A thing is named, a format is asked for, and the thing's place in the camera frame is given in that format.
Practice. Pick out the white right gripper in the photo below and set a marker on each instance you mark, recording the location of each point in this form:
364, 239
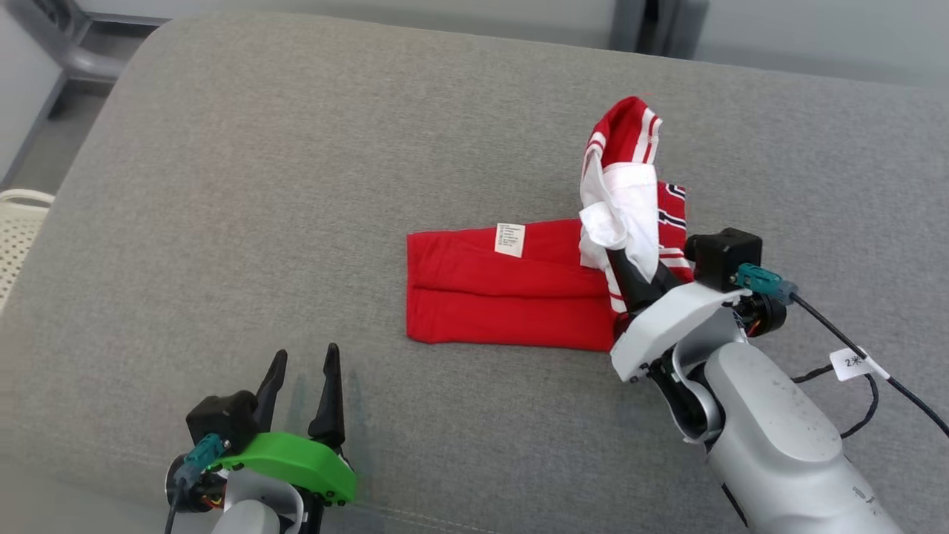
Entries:
667, 326

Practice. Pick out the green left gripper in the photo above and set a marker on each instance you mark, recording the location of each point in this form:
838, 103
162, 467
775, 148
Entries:
296, 460

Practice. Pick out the red Bulls 23 shorts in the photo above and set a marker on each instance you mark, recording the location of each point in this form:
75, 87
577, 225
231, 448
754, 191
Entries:
504, 297

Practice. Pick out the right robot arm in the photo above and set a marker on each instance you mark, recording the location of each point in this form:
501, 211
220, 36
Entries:
778, 445

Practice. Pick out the white perforated laundry basket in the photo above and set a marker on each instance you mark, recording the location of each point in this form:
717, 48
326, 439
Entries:
18, 237

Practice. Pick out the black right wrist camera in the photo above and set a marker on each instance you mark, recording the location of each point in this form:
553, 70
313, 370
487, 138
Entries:
723, 256

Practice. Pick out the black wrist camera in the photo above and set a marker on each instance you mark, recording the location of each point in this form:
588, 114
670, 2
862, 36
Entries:
723, 256
222, 419

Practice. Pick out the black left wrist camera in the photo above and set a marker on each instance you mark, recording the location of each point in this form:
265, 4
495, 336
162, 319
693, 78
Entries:
222, 419

